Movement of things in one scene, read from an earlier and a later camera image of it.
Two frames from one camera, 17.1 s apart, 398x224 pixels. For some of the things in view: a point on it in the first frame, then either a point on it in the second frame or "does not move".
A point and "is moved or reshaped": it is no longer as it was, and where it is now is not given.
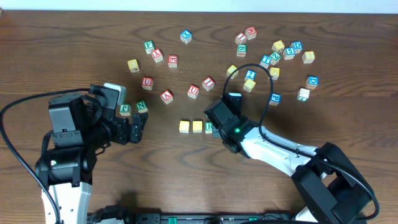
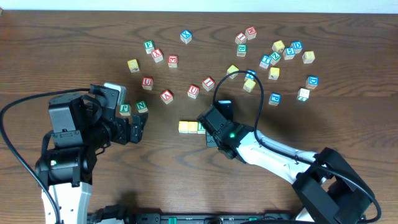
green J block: [125, 109] does not move
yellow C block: [184, 126] does not move
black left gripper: [125, 130] does not move
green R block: [208, 127] is moved or reshaped
